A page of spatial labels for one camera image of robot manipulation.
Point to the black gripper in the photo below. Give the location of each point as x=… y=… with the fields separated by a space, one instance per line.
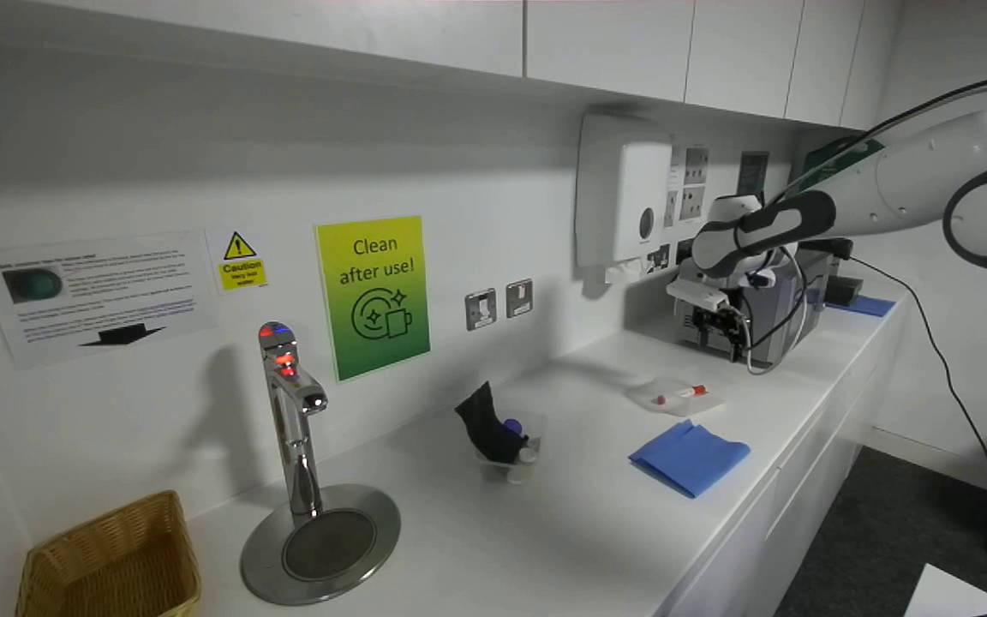
x=732 y=324

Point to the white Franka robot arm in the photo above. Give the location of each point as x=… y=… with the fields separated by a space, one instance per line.
x=916 y=173

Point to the stainless steel microwave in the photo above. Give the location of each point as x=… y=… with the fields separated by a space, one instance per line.
x=795 y=308

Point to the blue folded cloth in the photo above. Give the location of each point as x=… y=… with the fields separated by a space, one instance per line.
x=687 y=456

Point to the white base cabinets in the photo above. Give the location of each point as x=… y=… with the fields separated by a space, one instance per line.
x=788 y=456

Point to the blue cloth under black item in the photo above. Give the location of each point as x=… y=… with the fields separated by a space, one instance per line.
x=869 y=305

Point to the white paper towel dispenser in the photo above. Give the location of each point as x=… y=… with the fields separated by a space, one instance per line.
x=618 y=194

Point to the green first aid box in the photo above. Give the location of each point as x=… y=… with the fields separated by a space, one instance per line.
x=829 y=156

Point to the small black holder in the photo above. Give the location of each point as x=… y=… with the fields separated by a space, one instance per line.
x=480 y=427

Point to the white robot stand platform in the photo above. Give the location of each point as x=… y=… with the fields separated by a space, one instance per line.
x=957 y=594

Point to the green clean after use poster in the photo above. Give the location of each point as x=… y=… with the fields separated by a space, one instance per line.
x=374 y=297

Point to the chrome water tap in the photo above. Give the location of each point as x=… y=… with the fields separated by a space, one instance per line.
x=291 y=424

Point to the yellow warning sticker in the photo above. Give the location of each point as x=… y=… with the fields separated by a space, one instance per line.
x=241 y=260

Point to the white instruction sheet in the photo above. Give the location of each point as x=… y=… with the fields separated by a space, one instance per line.
x=92 y=293

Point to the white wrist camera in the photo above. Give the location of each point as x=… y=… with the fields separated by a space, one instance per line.
x=699 y=293

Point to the white wall cabinets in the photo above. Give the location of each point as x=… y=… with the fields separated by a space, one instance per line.
x=461 y=36

